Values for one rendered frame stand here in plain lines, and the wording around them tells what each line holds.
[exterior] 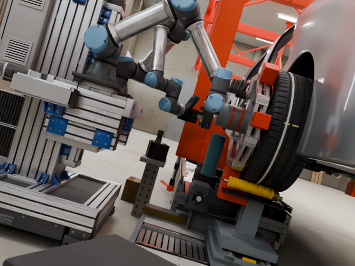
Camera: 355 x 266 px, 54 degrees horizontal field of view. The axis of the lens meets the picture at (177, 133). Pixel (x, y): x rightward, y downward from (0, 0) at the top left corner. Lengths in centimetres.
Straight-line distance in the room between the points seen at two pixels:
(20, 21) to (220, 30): 127
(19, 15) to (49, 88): 54
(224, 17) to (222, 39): 15
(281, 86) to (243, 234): 83
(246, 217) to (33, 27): 152
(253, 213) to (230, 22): 130
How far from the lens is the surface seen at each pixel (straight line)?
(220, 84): 151
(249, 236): 206
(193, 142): 242
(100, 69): 173
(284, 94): 178
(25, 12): 205
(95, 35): 163
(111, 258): 95
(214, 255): 185
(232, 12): 257
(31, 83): 168
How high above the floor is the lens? 70
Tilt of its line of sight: 1 degrees down
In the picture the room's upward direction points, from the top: 17 degrees clockwise
